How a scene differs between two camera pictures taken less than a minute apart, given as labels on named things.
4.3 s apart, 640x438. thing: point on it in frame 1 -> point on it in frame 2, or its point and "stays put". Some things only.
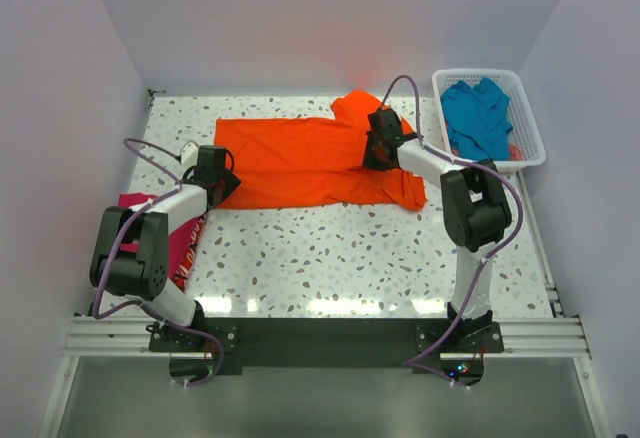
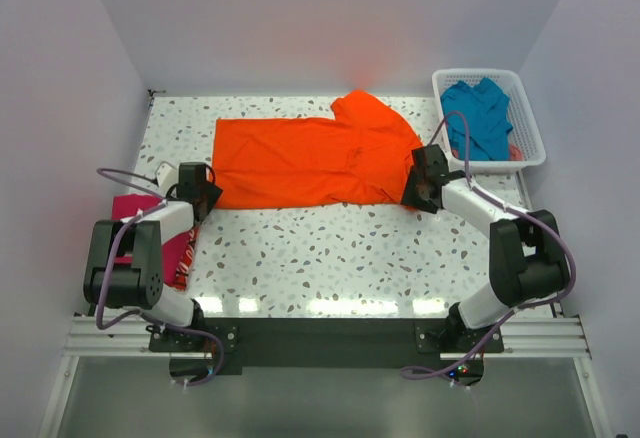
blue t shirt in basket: x=477 y=120 stays put
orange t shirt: x=294 y=164 stays put
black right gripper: x=368 y=161 -> x=409 y=198
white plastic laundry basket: x=525 y=130 stays put
